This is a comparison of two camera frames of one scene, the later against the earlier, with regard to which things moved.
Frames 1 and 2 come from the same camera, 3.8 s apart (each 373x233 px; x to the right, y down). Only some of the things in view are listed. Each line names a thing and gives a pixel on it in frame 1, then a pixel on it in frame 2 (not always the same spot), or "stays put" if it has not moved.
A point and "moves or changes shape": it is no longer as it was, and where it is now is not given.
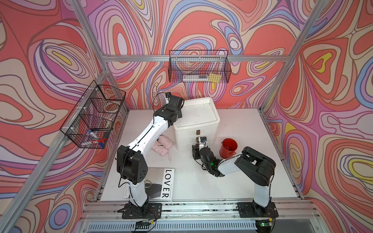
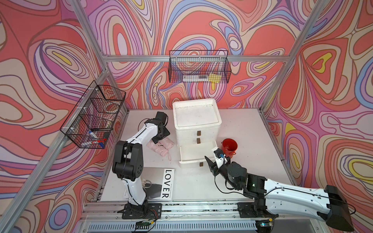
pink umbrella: [160, 149] stays put
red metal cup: [228, 147] stays put
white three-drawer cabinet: [199, 118] moves or changes shape
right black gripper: [195, 152] to [211, 166]
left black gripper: [179, 114] to [165, 132]
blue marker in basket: [91, 133] stays put
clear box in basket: [195, 77] stays put
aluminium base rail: [295, 216] stays put
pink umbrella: [165, 141] stays put
